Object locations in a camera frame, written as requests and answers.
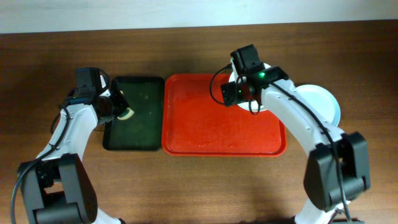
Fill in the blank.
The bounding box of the green and yellow sponge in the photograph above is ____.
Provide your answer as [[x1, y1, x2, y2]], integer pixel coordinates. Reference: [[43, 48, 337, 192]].
[[117, 108, 134, 121]]

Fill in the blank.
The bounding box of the white plate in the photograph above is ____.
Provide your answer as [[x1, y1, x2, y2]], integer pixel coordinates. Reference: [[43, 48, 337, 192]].
[[229, 63, 271, 112]]

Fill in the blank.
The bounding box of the light blue plate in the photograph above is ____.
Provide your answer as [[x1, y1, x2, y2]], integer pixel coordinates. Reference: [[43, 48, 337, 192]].
[[297, 85, 341, 126]]

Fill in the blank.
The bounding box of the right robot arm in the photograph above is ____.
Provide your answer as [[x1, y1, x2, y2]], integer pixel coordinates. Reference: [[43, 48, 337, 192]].
[[221, 44, 371, 223]]

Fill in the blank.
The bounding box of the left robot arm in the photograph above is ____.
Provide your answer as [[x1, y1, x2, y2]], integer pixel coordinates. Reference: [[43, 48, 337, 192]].
[[10, 67, 134, 223]]

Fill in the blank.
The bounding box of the black rectangular tray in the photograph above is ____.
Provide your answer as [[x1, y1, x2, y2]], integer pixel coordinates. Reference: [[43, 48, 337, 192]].
[[103, 77, 165, 151]]

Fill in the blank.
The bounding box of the red plastic tray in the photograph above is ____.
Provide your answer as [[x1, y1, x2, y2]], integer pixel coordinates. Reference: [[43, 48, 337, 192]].
[[161, 73, 287, 157]]

